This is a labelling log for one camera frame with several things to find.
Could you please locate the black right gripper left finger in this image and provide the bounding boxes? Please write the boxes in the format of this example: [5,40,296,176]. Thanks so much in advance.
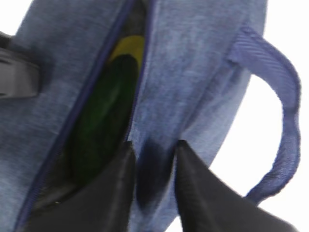
[25,142,136,232]

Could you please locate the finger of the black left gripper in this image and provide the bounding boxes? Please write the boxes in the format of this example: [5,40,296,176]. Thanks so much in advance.
[0,32,40,98]

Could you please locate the dark blue lunch bag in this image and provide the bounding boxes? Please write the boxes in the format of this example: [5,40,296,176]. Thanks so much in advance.
[0,0,300,232]

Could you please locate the yellow lemon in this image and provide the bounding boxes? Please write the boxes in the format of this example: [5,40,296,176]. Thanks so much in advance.
[108,35,144,68]

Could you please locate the green cucumber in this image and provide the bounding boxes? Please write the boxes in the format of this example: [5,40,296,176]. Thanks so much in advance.
[66,54,139,186]

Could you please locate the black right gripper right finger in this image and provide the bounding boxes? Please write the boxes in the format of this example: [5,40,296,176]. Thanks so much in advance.
[175,140,297,232]

